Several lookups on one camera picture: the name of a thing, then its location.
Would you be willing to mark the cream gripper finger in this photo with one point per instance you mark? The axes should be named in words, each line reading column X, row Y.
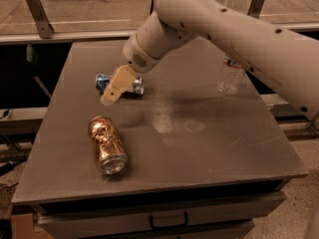
column 122, row 78

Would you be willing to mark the blue silver redbull can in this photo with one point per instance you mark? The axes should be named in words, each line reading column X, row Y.
column 137, row 87

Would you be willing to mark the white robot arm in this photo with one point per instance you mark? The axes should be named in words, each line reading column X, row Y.
column 285, row 61

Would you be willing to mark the crushed gold can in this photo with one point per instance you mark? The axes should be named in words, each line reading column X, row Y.
column 109, row 150

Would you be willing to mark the clear plastic water bottle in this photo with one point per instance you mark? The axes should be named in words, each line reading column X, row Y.
column 231, row 76

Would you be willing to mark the grey table drawer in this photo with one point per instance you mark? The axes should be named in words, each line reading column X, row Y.
column 219, row 218

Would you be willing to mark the left metal bracket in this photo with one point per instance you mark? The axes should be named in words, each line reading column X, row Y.
column 44, row 28

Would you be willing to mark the metal bracket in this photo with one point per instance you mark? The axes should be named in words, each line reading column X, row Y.
column 255, row 8
column 44, row 28

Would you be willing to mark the metal rail with glass panel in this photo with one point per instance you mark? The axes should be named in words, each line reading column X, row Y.
column 90, row 36

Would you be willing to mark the right metal bracket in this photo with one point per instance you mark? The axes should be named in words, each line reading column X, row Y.
column 255, row 8

